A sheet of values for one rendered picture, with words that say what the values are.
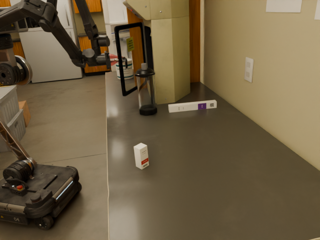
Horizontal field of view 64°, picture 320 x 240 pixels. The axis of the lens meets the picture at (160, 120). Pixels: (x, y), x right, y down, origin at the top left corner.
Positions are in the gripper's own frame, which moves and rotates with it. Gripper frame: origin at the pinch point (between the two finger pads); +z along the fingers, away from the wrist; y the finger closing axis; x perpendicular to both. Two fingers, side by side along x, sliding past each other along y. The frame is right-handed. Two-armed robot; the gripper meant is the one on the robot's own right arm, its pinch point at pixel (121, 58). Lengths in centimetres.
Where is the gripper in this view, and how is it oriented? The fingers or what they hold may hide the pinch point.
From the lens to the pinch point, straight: 160.4
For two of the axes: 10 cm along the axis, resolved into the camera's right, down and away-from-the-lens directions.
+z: 9.8, -1.4, 1.4
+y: -0.7, -9.1, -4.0
